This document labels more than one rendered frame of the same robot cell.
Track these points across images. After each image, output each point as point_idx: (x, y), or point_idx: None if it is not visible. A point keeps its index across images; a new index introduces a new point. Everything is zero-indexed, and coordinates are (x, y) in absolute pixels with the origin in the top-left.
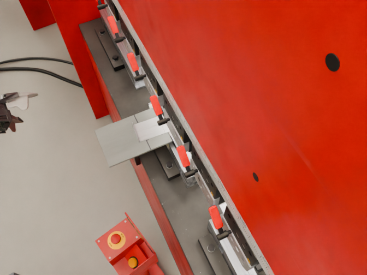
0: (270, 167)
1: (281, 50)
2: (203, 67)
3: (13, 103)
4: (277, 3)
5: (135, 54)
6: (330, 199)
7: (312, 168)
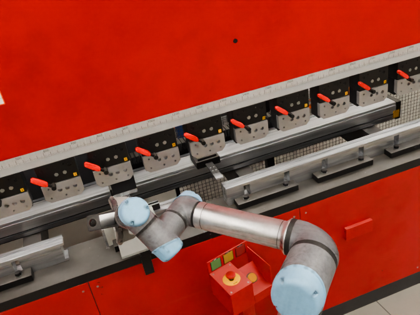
0: (237, 19)
1: None
2: (179, 34)
3: (119, 202)
4: None
5: (79, 174)
6: None
7: None
